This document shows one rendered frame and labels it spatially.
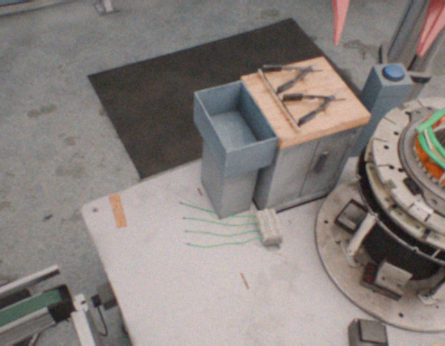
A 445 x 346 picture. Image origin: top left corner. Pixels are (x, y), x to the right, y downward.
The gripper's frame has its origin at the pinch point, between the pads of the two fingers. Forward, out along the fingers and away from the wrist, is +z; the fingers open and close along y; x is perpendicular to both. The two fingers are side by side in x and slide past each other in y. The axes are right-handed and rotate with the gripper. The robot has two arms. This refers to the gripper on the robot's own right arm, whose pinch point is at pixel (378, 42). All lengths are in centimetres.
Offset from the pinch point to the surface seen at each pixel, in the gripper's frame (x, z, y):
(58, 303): 17, 62, -46
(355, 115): 32.9, 17.2, 6.9
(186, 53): 205, 40, -56
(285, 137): 25.4, 21.5, -6.4
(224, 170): 23.0, 29.3, -16.6
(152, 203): 38, 47, -33
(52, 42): 199, 46, -128
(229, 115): 38.9, 23.0, -18.1
